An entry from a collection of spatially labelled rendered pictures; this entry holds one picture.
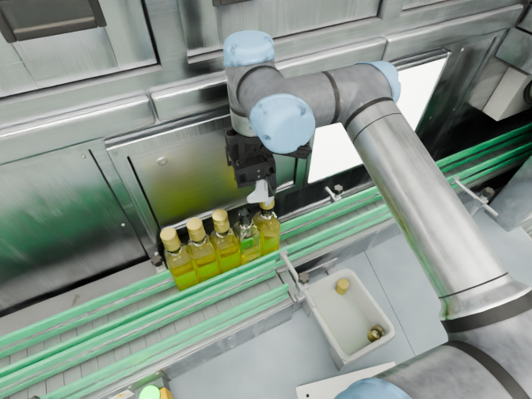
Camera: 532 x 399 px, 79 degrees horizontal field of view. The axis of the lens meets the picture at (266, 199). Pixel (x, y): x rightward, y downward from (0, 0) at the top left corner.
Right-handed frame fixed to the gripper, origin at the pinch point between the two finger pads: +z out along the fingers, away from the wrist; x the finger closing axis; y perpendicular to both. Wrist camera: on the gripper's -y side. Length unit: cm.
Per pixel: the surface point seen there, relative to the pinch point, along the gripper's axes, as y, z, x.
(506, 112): -100, 16, -17
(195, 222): 17.0, 0.5, 1.5
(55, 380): 58, 28, 13
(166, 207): 22.7, 6.4, -10.5
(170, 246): 23.3, 2.8, 3.8
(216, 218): 12.4, 0.6, 1.9
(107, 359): 47, 28, 12
